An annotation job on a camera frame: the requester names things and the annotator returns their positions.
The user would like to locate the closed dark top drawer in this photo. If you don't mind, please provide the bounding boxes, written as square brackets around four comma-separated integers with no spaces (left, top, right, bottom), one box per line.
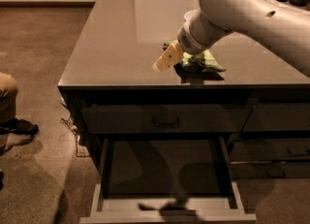
[80,105,251,135]

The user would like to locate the wire rack on floor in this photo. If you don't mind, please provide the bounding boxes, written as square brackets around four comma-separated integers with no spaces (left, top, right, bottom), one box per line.
[60,116,90,158]

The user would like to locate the open grey middle drawer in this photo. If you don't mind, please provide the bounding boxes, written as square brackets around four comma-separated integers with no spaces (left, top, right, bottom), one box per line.
[79,136,258,224]

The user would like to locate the black top drawer handle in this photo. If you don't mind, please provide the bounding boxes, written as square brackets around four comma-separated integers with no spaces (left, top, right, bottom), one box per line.
[152,117,180,129]

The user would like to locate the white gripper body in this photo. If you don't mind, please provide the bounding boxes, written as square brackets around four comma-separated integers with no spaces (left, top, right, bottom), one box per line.
[177,10,232,55]

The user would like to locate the dark right cabinet drawers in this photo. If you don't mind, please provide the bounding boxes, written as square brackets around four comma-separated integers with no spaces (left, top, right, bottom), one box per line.
[230,87,310,179]

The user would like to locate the black shoe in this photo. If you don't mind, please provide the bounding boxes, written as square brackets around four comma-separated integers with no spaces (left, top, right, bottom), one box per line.
[0,118,39,136]

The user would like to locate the person leg tan trousers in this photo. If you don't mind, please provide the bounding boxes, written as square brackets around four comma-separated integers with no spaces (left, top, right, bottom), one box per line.
[0,73,18,122]

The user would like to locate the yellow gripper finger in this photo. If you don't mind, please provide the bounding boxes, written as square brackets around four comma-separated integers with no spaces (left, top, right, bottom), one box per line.
[153,42,184,72]

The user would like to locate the green jalapeno chip bag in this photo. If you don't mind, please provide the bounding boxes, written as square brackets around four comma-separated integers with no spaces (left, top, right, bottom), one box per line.
[175,49,225,73]

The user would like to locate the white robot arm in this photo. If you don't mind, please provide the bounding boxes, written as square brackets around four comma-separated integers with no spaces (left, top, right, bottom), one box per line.
[153,0,310,77]

